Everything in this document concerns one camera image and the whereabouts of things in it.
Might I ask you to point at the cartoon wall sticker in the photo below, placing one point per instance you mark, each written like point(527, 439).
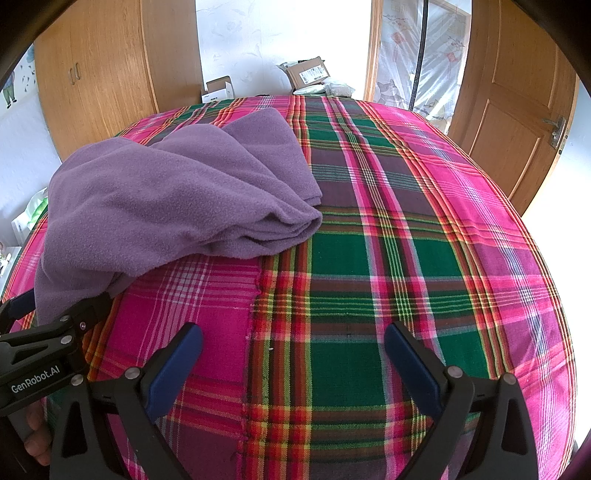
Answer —
point(9, 94)

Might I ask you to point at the wooden door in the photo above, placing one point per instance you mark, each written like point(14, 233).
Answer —
point(508, 92)

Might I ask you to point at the green plastic bag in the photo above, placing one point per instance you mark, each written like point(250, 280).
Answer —
point(38, 203)

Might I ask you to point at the small white cardboard box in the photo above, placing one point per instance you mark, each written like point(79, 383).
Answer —
point(217, 90)

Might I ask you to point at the wooden wardrobe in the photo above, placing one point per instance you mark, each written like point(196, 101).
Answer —
point(115, 69)

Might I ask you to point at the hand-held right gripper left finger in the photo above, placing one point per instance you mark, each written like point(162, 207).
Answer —
point(171, 369)

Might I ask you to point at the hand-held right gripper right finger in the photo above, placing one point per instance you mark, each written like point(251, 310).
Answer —
point(411, 364)

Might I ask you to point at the purple fleece pants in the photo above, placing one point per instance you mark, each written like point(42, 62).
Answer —
point(184, 184)

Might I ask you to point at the pink green plaid blanket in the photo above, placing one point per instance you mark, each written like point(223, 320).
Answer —
point(369, 277)

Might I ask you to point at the wooden door frame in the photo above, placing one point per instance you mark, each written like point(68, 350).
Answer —
point(373, 46)

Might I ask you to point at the brown cardboard box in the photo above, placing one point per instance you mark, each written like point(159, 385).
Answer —
point(309, 74)

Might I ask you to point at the white plastic mailer bag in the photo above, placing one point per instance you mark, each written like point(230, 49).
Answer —
point(339, 88)

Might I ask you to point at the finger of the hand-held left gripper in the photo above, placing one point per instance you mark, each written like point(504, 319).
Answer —
point(23, 302)
point(92, 309)

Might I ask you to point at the clear plastic sheet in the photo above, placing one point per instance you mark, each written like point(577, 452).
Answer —
point(438, 69)

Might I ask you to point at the person's left hand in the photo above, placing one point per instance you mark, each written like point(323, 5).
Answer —
point(37, 443)

